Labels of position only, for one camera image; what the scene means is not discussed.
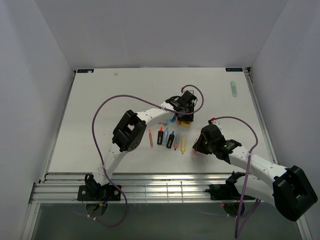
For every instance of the pastel yellow highlighter cap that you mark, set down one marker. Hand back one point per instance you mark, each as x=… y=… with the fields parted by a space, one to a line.
x=185 y=124

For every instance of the thin orange highlighter pen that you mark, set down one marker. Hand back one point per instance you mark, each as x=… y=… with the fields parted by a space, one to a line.
x=150 y=138

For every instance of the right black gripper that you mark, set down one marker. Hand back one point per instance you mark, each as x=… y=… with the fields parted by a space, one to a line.
x=200 y=144

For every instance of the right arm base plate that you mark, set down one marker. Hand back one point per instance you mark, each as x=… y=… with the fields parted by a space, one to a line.
x=223 y=192

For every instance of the black blue-capped highlighter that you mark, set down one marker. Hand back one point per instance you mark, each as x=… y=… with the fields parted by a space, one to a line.
x=170 y=140

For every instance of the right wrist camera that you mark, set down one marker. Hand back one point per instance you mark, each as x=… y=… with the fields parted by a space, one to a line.
x=217 y=124

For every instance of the left blue corner label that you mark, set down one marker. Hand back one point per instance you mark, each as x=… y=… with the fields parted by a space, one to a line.
x=85 y=71

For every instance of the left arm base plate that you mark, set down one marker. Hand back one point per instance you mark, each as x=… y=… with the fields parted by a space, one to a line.
x=105 y=193

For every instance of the pastel coral highlighter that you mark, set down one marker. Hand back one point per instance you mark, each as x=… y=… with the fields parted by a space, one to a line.
x=176 y=140

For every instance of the pastel orange highlighter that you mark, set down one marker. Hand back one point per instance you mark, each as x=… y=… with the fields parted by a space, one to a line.
x=195 y=146

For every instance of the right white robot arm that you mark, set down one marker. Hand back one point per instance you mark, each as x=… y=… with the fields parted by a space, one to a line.
x=286 y=188

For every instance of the aluminium frame rails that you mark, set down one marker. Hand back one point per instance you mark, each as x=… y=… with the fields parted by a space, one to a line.
x=139 y=188

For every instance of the pastel green highlighter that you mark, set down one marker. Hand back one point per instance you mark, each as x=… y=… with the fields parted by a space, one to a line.
x=233 y=89

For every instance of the black orange-capped highlighter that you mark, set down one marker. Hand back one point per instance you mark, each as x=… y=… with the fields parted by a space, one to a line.
x=160 y=136

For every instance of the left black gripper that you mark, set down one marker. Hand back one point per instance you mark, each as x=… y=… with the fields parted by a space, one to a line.
x=185 y=117

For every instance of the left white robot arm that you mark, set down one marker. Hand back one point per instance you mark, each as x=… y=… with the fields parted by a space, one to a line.
x=128 y=133

